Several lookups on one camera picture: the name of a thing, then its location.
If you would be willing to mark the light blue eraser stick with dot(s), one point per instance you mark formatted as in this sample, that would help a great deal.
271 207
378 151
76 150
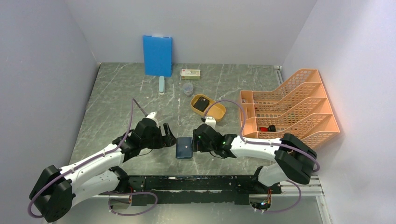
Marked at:
161 85

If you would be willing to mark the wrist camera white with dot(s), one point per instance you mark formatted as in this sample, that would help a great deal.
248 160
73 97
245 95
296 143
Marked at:
210 121
153 116

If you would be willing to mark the red black object in rack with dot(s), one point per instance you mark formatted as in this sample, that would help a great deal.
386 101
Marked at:
270 128

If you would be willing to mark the dark blue card holder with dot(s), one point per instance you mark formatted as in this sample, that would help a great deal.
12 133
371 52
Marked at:
184 148

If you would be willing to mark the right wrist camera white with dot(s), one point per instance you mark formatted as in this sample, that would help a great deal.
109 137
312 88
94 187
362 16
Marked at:
210 121

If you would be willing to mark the small red white box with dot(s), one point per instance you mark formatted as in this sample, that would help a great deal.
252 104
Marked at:
190 74

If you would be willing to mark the orange file organizer rack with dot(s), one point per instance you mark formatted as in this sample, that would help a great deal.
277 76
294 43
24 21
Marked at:
299 106

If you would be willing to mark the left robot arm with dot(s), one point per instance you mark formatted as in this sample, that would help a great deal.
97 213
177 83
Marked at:
57 190

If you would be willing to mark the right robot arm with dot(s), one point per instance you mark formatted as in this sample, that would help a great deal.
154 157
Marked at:
292 159

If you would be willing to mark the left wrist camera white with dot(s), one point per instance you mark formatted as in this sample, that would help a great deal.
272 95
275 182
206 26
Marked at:
153 116

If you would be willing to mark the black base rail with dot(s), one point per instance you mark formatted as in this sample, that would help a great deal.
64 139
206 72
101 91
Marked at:
235 189

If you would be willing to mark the small clear plastic cup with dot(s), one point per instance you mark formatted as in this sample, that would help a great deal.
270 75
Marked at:
188 89

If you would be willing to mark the blue board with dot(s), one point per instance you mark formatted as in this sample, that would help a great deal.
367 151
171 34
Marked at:
157 52

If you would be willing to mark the black card in tray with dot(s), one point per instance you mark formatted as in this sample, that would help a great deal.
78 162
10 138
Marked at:
201 104

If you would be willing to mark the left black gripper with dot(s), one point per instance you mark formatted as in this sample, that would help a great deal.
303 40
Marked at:
166 140

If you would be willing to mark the yellow oval tray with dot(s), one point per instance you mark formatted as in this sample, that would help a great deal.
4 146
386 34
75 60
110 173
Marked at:
216 110

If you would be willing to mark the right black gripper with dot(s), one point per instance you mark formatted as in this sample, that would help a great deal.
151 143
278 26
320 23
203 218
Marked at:
196 143

